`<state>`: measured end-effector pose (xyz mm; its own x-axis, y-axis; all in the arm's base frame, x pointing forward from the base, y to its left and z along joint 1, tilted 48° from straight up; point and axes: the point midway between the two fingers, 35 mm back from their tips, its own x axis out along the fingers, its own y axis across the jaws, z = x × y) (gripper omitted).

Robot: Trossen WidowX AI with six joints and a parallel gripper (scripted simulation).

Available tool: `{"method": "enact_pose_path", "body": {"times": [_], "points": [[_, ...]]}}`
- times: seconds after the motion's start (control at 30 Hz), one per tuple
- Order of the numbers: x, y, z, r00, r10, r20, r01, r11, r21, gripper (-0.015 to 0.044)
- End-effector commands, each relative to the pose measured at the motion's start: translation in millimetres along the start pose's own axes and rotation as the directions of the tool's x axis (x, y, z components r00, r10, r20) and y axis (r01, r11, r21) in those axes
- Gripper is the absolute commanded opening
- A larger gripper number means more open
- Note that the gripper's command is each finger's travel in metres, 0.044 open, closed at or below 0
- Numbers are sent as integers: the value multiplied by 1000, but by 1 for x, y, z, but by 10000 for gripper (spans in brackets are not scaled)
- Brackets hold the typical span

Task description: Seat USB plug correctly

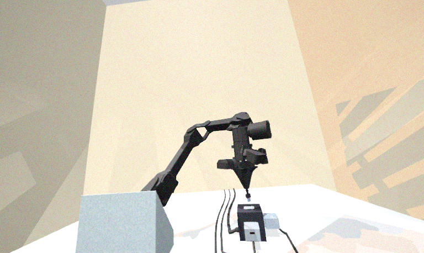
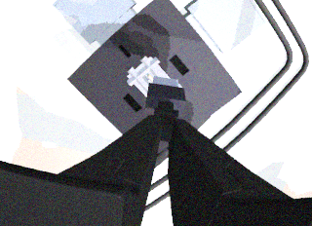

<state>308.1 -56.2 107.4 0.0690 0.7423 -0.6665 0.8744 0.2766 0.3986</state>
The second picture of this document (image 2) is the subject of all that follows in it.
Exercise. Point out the dark grey cube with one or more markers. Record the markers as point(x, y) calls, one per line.
point(158, 30)

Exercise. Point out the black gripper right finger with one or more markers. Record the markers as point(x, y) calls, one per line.
point(208, 187)

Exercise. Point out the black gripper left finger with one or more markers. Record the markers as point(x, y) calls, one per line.
point(110, 188)

